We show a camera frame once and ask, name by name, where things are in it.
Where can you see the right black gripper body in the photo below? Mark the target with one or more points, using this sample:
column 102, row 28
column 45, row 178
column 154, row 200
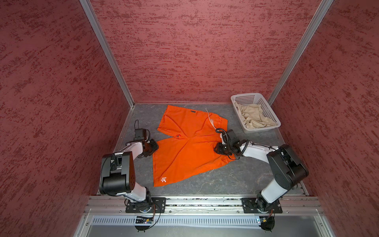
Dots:
column 224, row 149

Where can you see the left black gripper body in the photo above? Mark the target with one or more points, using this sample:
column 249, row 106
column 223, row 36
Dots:
column 152, row 146

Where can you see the orange shorts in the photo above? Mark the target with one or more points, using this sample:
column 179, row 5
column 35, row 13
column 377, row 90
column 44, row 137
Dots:
column 189, row 148

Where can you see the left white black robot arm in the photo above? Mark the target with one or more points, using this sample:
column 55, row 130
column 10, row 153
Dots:
column 118, row 176

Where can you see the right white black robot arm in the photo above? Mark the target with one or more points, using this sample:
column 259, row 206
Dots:
column 287, row 168

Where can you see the beige shorts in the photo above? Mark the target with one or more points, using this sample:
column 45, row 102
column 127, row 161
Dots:
column 252, row 116

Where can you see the white plastic laundry basket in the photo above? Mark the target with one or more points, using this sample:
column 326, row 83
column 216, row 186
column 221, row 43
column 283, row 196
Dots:
column 255, row 98

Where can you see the left small circuit board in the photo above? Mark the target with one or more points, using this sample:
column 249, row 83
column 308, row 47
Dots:
column 144, row 220

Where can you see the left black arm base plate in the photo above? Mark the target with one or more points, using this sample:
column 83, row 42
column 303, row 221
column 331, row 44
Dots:
column 155, row 205

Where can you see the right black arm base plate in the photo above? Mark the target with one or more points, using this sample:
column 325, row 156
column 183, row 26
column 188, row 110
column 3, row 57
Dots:
column 260, row 206

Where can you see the aluminium front rail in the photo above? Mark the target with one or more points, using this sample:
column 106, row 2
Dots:
column 209, row 205

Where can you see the white slotted cable duct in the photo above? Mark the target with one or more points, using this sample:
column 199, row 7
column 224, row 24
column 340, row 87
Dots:
column 206, row 221

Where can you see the right aluminium corner post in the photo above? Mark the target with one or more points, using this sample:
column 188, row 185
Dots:
column 302, row 45

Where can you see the aluminium corner post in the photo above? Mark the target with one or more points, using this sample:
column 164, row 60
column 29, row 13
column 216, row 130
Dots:
column 302, row 45
column 91, row 15

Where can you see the left aluminium corner post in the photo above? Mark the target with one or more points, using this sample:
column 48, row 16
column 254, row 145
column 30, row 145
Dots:
column 91, row 15

